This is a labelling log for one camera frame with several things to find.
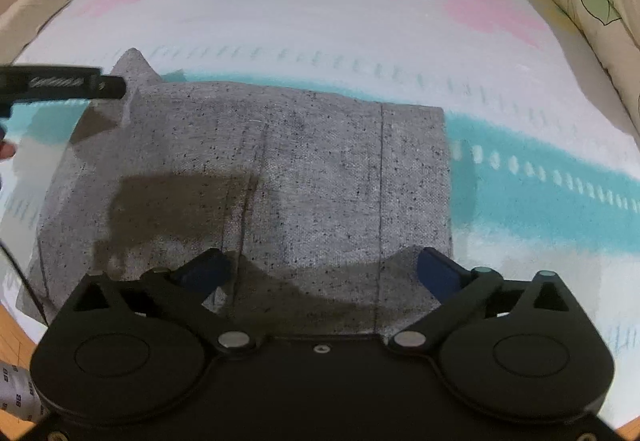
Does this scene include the grey speckled pants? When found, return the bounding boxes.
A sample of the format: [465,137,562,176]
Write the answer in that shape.
[21,50,451,335]

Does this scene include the person's left hand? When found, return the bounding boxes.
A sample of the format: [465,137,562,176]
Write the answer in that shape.
[0,126,16,161]

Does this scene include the floral pastel bed sheet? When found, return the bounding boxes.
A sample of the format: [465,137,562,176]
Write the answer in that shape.
[20,0,639,426]

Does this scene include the lower cream leaf-print pillow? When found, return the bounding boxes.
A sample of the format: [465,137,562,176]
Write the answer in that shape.
[552,0,639,129]

